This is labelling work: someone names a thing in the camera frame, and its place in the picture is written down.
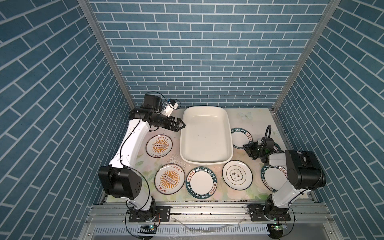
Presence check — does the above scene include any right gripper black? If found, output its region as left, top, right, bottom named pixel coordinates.
left=243, top=142, right=265, bottom=160

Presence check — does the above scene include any green rimmed plate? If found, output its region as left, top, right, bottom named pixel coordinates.
left=273, top=142, right=282, bottom=151
left=186, top=167, right=218, bottom=200
left=261, top=165, right=288, bottom=192
left=231, top=128, right=253, bottom=150

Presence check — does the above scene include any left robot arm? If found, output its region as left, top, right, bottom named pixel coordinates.
left=98, top=91, right=186, bottom=222

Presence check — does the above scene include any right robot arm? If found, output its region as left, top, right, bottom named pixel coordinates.
left=243, top=137, right=326, bottom=222

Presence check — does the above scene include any white plastic bin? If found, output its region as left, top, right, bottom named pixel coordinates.
left=180, top=106, right=233, bottom=166

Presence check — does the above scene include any orange sunburst plate rear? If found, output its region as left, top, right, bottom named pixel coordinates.
left=146, top=135, right=173, bottom=158

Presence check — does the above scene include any orange sunburst plate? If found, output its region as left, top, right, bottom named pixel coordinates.
left=155, top=164, right=186, bottom=195
left=146, top=135, right=173, bottom=158

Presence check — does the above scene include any white plate clover motif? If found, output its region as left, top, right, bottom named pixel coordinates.
left=222, top=160, right=253, bottom=191

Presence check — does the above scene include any orange sunburst plate front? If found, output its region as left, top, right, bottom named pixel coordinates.
left=155, top=164, right=186, bottom=195

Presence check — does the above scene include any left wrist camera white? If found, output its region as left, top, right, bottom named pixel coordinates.
left=161, top=99, right=181, bottom=117

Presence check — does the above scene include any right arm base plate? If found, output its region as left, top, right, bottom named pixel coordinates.
left=247, top=204, right=291, bottom=222

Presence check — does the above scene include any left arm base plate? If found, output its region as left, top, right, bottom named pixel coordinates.
left=128, top=206, right=171, bottom=223

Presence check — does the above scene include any aluminium mounting rail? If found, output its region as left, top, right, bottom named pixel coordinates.
left=85, top=201, right=334, bottom=226

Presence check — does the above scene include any white ribbed cable duct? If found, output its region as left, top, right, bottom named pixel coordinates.
left=93, top=224, right=270, bottom=237

